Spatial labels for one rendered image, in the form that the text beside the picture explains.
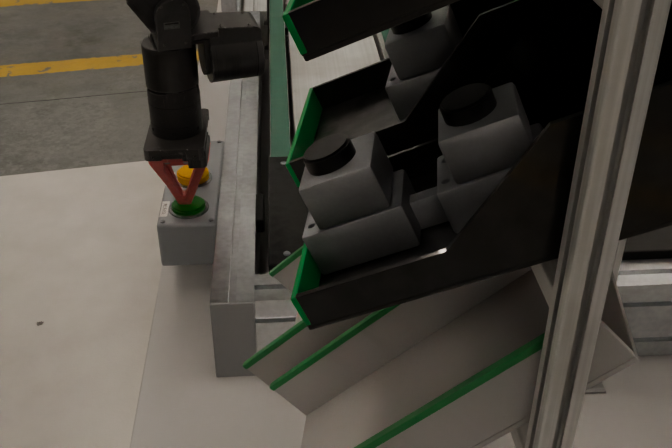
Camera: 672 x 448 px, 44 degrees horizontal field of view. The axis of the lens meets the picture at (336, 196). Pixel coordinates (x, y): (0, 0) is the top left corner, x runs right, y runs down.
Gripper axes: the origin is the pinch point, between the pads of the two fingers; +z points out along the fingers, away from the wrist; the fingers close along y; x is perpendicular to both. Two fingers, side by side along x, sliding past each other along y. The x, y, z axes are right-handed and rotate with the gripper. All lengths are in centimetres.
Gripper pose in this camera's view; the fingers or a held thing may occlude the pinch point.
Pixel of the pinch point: (184, 197)
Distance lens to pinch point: 100.2
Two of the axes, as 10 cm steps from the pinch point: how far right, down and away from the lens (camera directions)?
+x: -10.0, 0.3, -0.6
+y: -0.7, -5.2, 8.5
